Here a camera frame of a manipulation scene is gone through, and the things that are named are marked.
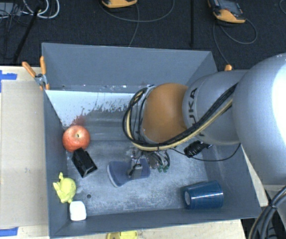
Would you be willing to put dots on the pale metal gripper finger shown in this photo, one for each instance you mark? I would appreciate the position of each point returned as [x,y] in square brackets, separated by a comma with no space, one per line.
[130,172]
[138,172]

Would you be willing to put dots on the grey metal bin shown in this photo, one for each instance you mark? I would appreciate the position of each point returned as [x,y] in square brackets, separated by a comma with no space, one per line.
[143,198]

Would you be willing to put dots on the black box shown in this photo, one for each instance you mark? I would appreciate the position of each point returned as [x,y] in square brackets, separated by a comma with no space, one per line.
[84,162]

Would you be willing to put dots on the red apple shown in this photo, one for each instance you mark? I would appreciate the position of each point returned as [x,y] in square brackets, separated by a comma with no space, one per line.
[75,138]

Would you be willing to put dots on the yellow toy animal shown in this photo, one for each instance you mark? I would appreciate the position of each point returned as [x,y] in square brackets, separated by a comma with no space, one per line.
[67,188]

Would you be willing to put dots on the white block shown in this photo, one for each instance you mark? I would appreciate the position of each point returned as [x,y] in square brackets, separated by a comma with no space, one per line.
[77,211]

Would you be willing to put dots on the blue cup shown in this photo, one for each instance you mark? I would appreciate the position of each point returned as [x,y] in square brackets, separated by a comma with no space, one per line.
[205,195]

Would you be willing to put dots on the brown cardboard board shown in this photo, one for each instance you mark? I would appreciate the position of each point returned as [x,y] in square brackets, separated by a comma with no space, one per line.
[21,153]

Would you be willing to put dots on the black cylinder on white bracket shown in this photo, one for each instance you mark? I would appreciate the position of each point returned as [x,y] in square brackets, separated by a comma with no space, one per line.
[194,149]

